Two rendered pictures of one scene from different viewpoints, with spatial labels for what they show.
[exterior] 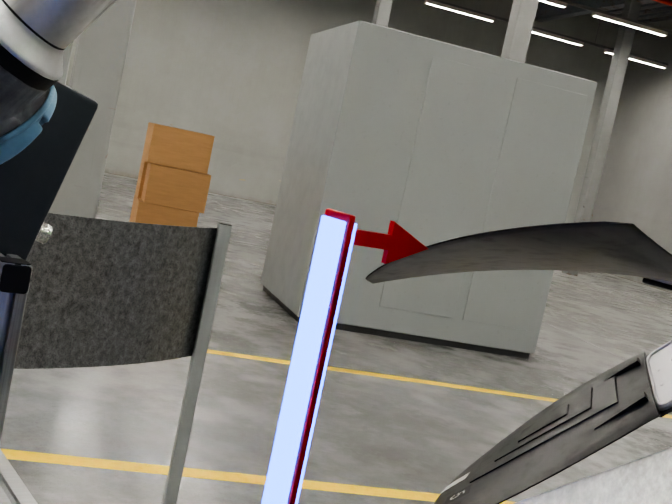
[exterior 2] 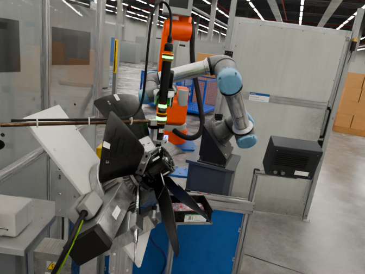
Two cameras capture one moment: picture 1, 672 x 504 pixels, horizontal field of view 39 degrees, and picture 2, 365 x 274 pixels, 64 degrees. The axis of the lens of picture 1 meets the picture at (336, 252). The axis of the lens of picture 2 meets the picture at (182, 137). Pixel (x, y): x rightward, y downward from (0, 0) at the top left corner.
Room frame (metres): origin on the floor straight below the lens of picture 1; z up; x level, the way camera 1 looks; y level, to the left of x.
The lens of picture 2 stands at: (1.48, -1.20, 1.65)
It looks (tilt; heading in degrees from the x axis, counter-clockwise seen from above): 17 degrees down; 126
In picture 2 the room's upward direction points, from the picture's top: 7 degrees clockwise
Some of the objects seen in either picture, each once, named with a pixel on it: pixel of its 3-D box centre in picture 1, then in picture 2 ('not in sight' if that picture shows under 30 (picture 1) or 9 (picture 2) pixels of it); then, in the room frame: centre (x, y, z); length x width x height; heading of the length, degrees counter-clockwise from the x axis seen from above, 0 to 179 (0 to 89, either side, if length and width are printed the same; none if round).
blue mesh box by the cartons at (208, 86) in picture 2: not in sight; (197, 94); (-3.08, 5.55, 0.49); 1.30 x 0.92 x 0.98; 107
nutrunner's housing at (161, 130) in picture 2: not in sight; (163, 94); (0.70, -0.28, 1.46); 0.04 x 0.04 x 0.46
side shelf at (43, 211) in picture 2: not in sight; (20, 222); (0.31, -0.69, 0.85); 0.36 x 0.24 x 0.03; 125
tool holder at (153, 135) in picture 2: not in sight; (157, 130); (0.69, -0.29, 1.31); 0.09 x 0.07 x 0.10; 70
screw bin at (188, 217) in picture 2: not in sight; (188, 208); (0.73, -0.02, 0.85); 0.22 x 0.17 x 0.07; 51
